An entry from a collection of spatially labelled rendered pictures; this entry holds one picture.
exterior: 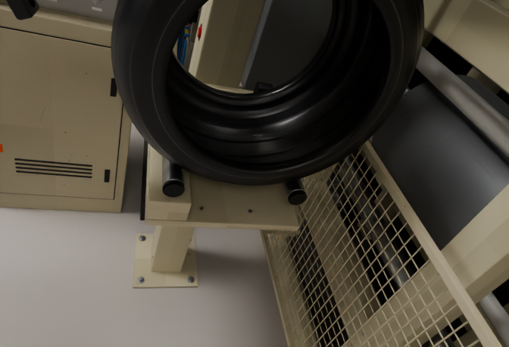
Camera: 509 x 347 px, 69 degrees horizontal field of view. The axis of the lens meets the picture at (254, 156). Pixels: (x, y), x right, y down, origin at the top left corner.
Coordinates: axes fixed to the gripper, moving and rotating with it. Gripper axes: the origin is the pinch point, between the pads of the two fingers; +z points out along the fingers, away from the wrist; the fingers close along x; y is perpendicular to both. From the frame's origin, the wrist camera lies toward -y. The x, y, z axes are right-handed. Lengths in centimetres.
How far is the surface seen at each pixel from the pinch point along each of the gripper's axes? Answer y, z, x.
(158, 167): -35.0, 15.8, -1.2
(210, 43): -14.1, 23.6, 25.2
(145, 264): -119, 31, 29
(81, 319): -123, 10, 7
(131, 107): -15.2, 6.3, -9.4
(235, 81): -22.3, 34.1, 25.3
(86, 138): -79, -1, 57
